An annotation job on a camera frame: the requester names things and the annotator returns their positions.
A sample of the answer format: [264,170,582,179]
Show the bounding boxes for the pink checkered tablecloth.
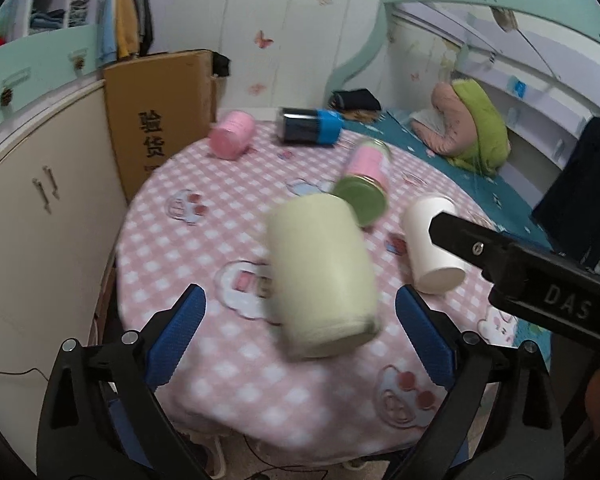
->
[118,124,510,464]

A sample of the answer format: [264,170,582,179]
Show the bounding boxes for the pale green cup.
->
[266,193,380,360]

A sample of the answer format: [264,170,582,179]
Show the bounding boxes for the brown cardboard box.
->
[104,50,214,200]

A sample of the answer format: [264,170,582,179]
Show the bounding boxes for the white wardrobe doors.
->
[150,0,379,110]

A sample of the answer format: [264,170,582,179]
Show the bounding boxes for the pink green tin can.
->
[332,138,392,228]

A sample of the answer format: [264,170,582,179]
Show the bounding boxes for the pink curved pillow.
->
[410,82,478,157]

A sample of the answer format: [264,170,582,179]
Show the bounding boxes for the small blue box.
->
[507,76,527,100]

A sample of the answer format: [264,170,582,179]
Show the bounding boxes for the hanging clothes row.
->
[96,0,154,66]

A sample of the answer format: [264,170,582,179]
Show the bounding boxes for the white paper cup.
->
[401,194,467,295]

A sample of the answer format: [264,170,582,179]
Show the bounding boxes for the pink cup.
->
[209,110,257,160]

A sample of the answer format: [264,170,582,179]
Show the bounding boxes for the black blue can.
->
[277,107,343,146]

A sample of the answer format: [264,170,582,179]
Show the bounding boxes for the green pillow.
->
[448,79,510,177]

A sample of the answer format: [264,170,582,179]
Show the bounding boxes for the teal drawer unit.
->
[0,25,98,125]

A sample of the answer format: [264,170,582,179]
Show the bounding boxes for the black hanging garment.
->
[531,117,600,269]

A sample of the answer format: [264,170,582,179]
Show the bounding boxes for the round clip lamp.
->
[491,6,518,32]

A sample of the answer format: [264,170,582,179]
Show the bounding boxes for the folded dark clothes pile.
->
[328,89,382,113]

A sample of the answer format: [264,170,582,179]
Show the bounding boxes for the white low cabinet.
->
[0,84,126,467]

